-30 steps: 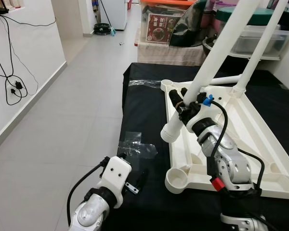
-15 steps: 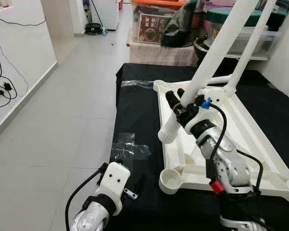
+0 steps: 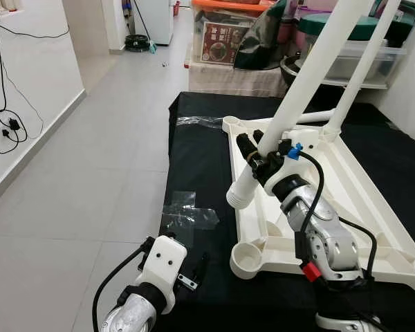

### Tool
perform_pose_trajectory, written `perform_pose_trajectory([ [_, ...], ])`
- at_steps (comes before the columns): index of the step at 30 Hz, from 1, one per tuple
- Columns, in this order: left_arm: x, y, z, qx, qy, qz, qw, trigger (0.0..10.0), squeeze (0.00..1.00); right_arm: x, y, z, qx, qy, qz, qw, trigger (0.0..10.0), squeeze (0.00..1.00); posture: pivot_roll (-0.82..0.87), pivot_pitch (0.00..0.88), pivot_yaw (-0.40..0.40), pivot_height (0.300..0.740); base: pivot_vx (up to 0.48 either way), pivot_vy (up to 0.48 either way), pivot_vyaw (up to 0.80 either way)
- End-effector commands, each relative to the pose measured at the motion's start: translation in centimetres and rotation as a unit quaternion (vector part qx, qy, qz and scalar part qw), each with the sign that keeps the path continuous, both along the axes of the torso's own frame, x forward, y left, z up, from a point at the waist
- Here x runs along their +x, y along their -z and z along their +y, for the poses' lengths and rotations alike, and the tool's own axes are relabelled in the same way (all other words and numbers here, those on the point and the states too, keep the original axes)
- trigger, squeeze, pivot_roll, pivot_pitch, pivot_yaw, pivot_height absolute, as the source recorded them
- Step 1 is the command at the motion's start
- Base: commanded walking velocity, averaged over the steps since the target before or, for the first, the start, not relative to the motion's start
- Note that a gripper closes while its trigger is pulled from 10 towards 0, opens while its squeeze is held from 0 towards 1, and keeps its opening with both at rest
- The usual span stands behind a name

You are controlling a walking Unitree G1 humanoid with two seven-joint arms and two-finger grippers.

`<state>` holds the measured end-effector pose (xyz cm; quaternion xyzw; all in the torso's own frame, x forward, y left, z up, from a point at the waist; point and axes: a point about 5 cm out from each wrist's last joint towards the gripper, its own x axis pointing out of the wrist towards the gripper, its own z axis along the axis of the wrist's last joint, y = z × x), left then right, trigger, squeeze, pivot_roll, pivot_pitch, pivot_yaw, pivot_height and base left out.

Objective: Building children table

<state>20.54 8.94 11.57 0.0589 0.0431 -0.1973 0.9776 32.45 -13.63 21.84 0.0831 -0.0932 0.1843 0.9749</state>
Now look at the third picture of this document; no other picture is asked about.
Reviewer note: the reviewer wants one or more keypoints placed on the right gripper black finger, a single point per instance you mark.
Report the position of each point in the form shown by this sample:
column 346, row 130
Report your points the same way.
column 245, row 146

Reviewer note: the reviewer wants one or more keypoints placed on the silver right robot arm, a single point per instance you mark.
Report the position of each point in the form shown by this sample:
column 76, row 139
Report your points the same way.
column 328, row 242

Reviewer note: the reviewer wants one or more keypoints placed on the white plastic children table top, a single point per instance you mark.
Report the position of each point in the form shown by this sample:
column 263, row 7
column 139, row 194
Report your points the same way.
column 346, row 173

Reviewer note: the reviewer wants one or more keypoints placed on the black tablecloth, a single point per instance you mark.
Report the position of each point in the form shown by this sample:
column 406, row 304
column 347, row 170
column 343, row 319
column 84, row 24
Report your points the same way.
column 194, row 152

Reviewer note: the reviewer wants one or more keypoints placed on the crumpled clear plastic sheet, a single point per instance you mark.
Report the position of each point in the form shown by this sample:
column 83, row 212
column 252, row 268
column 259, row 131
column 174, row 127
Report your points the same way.
column 187, row 214

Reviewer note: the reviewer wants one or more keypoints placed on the checked cloth covered bench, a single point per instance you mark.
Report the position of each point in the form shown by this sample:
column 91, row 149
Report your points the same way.
column 228, row 79

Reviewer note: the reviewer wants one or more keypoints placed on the black bag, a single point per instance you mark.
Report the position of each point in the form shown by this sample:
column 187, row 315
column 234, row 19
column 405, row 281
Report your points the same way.
column 259, row 41

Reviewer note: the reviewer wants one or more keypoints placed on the pink plastic box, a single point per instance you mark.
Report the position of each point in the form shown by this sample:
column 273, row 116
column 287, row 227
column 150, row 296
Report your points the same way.
column 290, row 29

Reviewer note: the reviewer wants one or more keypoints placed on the teal headed mop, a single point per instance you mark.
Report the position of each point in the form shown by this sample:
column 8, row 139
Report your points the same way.
column 152, row 47

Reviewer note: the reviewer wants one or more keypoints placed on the orange lidded clear bin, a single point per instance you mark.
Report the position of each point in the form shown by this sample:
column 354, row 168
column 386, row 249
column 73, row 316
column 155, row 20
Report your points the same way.
column 228, row 5

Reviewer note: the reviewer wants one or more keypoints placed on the black robot vacuum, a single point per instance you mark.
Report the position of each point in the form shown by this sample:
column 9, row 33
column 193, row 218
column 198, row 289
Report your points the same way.
column 137, row 41

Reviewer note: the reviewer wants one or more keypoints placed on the white fridge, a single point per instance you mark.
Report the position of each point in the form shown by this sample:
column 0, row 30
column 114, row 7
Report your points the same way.
column 155, row 21

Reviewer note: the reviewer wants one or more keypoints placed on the clear plastic storage box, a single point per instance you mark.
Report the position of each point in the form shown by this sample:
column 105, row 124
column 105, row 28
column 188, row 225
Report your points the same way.
column 394, row 62

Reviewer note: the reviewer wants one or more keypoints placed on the dark printed carton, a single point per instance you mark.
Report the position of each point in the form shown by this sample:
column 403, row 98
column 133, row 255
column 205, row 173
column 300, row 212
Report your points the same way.
column 401, row 21

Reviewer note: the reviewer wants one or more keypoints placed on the black power adapter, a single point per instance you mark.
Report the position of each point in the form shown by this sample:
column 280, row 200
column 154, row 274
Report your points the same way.
column 14, row 124

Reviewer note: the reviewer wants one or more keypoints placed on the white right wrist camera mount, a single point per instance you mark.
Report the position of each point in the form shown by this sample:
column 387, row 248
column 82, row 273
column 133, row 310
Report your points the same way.
column 283, row 166

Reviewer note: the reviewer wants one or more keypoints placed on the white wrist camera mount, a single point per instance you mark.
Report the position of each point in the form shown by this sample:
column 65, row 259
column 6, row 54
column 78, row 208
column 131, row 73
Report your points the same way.
column 164, row 266
column 283, row 166

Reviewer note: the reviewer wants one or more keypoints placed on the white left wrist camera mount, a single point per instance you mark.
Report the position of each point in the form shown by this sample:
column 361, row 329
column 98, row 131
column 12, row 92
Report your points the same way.
column 164, row 266

